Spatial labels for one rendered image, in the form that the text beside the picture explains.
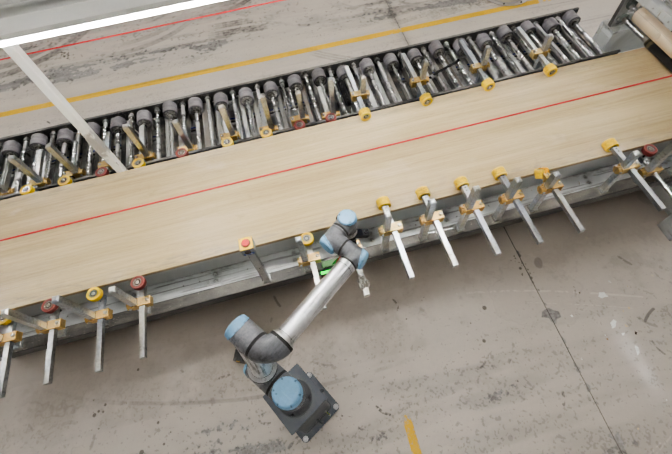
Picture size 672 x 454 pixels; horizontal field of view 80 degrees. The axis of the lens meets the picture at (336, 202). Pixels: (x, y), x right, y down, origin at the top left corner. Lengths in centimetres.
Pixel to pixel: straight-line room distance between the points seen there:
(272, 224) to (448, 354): 157
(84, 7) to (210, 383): 250
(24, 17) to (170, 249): 148
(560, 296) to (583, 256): 41
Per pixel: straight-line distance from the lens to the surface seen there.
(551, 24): 404
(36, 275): 299
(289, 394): 221
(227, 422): 318
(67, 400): 371
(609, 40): 416
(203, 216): 264
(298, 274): 253
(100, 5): 150
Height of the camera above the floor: 304
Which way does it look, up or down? 59 degrees down
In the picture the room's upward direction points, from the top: 7 degrees counter-clockwise
